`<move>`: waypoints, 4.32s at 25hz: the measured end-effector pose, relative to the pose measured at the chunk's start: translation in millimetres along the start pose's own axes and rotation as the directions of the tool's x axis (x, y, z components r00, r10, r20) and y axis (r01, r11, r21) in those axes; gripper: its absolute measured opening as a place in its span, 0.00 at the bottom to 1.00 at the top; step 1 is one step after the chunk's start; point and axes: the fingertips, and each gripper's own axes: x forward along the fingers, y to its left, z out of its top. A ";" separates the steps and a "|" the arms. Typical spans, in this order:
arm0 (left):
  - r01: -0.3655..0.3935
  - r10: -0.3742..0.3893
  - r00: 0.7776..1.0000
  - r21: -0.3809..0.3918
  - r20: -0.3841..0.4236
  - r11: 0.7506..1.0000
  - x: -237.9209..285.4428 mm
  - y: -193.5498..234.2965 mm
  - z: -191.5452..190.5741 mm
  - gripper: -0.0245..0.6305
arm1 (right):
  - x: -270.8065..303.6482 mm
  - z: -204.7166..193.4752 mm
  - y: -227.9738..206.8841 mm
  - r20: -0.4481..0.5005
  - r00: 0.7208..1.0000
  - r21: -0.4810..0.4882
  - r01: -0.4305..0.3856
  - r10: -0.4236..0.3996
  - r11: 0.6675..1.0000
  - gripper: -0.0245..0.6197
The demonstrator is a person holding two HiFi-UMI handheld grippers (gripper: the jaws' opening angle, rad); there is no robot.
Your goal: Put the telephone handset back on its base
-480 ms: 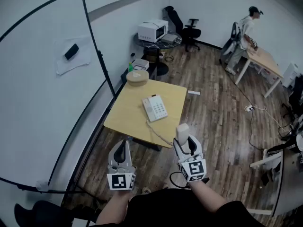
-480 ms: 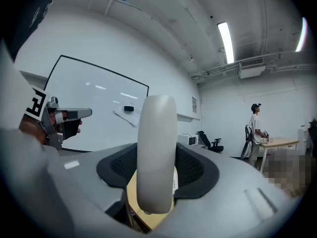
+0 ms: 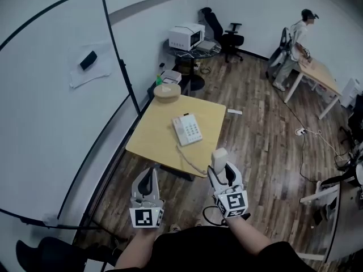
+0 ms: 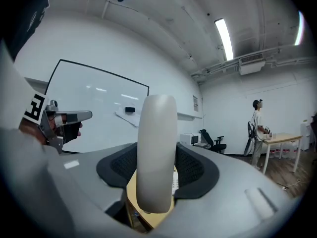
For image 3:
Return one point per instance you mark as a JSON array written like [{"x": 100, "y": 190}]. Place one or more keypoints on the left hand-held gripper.
[{"x": 146, "y": 216}]

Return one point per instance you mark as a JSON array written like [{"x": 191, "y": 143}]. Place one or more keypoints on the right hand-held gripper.
[{"x": 232, "y": 203}]

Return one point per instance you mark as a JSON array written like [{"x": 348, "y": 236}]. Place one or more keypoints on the white telephone handset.
[{"x": 219, "y": 160}]

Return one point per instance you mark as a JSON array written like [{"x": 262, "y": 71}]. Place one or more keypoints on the white telephone base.
[{"x": 187, "y": 129}]

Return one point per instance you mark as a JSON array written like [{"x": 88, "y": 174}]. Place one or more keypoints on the person's left forearm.
[{"x": 136, "y": 251}]

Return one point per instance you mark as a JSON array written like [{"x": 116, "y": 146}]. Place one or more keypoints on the person's right forearm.
[{"x": 249, "y": 235}]

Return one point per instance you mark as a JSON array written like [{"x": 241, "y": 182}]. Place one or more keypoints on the light wooden table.
[{"x": 158, "y": 135}]

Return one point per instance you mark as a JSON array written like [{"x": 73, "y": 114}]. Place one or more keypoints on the person's shoe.
[{"x": 175, "y": 228}]

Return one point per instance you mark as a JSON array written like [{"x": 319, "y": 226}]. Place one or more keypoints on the white flat strip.
[{"x": 234, "y": 111}]

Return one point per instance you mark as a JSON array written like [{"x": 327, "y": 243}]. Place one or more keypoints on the person's black clothing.
[{"x": 212, "y": 251}]

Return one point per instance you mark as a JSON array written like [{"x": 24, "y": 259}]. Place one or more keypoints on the white power strip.
[{"x": 300, "y": 131}]

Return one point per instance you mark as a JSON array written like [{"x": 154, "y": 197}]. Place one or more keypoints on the round wooden box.
[{"x": 166, "y": 93}]

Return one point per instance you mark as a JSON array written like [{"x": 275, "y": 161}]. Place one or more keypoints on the green plastic bottle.
[{"x": 159, "y": 80}]

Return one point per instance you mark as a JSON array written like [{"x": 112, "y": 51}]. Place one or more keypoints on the white cardboard box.
[{"x": 171, "y": 76}]

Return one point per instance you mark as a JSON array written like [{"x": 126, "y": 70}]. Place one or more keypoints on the black chair with dark seat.
[{"x": 56, "y": 254}]

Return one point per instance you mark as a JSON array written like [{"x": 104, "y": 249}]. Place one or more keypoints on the large white whiteboard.
[{"x": 42, "y": 123}]

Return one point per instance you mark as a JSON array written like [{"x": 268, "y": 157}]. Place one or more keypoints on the round dark marble table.
[{"x": 184, "y": 54}]

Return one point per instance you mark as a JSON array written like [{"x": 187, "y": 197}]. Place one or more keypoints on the grey flat box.
[{"x": 206, "y": 45}]

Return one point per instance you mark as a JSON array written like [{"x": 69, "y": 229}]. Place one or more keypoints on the black whiteboard eraser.
[{"x": 88, "y": 60}]

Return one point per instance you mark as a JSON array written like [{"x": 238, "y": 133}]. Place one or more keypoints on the wooden desk with white legs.
[{"x": 320, "y": 75}]

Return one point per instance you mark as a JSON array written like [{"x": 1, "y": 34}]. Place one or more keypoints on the black office chair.
[{"x": 224, "y": 35}]

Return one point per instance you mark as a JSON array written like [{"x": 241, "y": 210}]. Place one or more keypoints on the white microwave oven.
[{"x": 183, "y": 37}]

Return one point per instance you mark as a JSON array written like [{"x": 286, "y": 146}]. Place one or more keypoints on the white cabinet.
[{"x": 351, "y": 92}]

